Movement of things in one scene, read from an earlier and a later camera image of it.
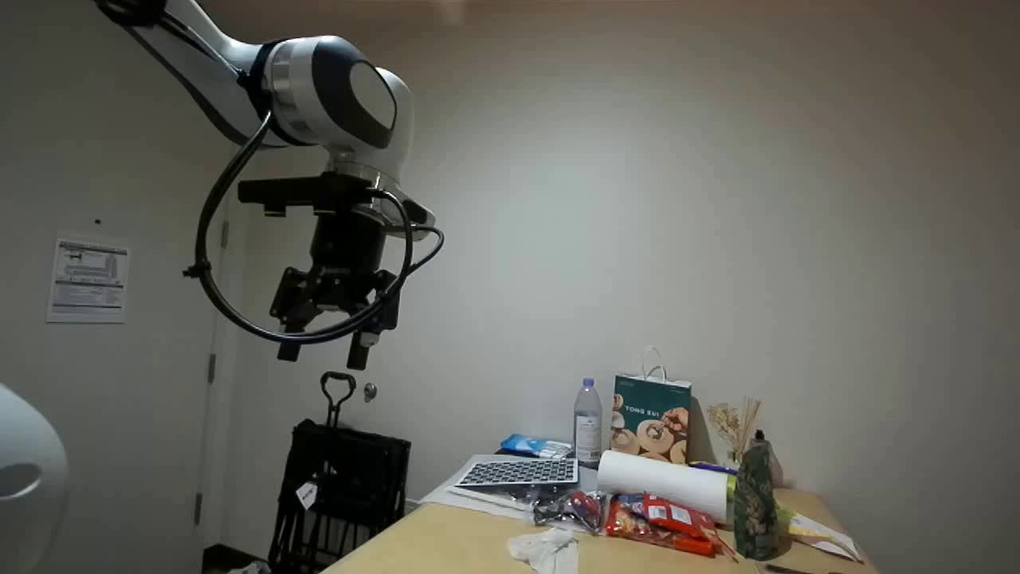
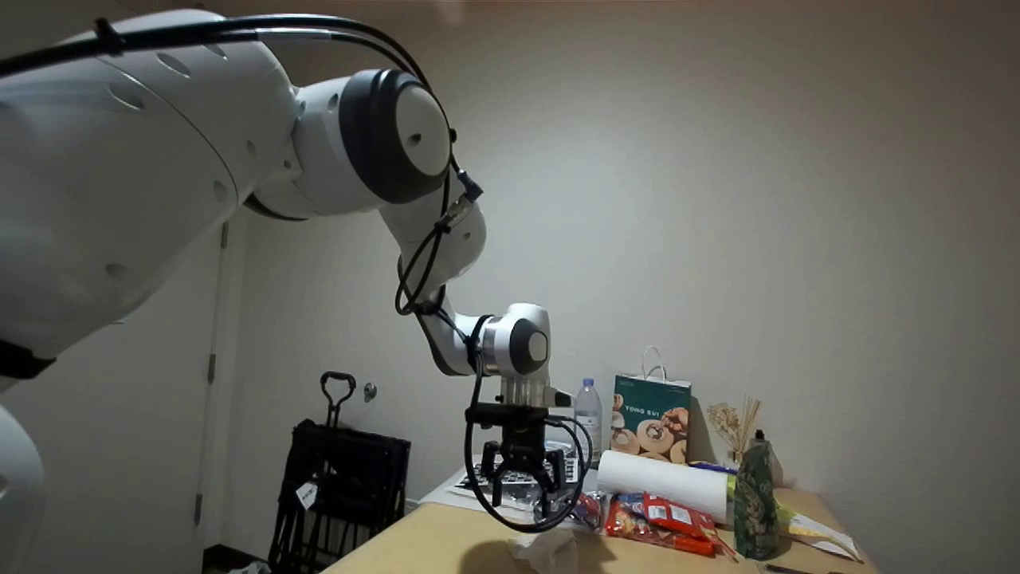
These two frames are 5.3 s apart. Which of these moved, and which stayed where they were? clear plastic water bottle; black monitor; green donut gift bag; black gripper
Moved: black gripper
Stayed: green donut gift bag; black monitor; clear plastic water bottle
